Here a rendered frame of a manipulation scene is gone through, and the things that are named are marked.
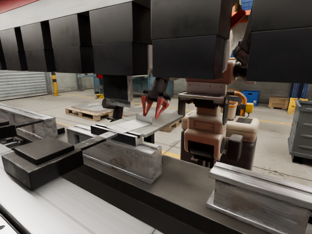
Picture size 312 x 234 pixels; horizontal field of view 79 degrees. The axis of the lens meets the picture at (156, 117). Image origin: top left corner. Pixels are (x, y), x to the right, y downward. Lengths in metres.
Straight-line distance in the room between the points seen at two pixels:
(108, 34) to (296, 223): 0.58
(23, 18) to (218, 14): 0.71
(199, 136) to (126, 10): 0.85
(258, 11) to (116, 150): 0.49
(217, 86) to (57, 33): 0.78
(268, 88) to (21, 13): 6.54
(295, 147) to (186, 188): 2.46
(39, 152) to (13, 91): 7.88
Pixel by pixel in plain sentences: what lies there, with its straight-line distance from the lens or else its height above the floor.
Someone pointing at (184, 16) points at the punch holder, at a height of 1.29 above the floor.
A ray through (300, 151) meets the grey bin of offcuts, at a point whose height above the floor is 0.17.
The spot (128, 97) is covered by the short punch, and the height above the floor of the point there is 1.11.
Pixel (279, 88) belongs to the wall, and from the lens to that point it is 6.87.
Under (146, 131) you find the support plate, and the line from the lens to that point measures 0.60.
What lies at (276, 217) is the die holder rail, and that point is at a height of 0.91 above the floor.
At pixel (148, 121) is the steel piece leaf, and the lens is 0.68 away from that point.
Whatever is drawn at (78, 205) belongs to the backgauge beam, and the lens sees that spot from 0.36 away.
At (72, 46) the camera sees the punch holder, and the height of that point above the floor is 1.25.
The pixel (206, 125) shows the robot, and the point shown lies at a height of 0.85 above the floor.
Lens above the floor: 1.20
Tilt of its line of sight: 16 degrees down
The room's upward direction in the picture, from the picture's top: straight up
